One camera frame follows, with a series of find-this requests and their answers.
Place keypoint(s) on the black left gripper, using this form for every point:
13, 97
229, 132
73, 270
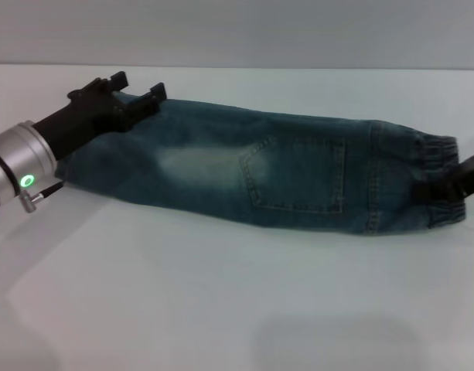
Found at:
82, 120

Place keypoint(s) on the blue denim shorts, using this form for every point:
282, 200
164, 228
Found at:
283, 170

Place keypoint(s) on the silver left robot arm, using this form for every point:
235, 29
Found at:
16, 166

